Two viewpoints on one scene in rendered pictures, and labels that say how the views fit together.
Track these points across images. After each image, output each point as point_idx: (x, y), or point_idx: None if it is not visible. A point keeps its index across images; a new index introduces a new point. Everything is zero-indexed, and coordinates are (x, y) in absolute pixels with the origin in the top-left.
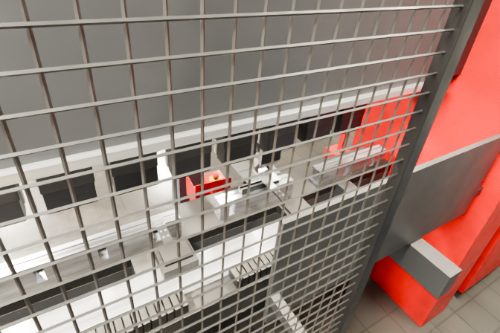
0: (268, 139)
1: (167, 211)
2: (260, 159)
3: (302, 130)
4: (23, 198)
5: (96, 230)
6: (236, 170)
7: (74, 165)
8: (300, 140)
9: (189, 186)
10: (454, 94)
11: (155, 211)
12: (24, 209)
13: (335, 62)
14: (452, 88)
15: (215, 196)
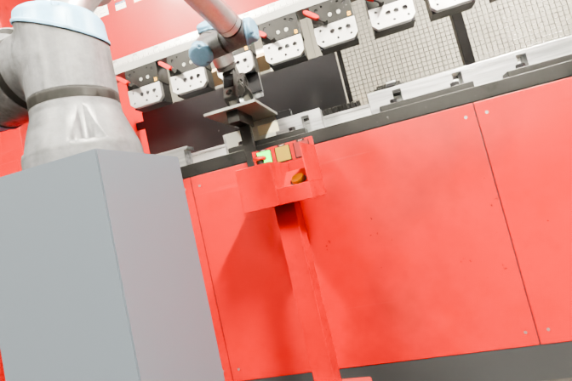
0: (256, 58)
1: (376, 91)
2: (261, 84)
3: (209, 75)
4: None
5: (470, 88)
6: (269, 109)
7: None
8: (212, 87)
9: (310, 162)
10: None
11: (388, 110)
12: None
13: None
14: None
15: (318, 108)
